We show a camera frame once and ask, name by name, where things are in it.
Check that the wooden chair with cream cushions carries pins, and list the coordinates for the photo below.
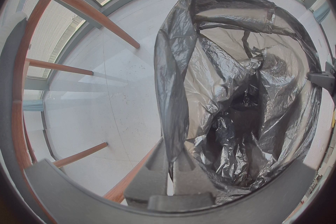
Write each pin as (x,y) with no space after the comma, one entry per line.
(65,68)

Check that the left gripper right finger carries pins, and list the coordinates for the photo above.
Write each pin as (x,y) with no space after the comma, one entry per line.
(191,183)

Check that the black plastic bag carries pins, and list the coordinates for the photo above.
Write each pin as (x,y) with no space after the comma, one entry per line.
(223,81)

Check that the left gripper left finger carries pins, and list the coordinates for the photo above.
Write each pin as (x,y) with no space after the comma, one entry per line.
(154,183)

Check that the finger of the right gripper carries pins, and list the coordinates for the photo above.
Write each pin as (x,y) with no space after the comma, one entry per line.
(324,82)
(331,66)

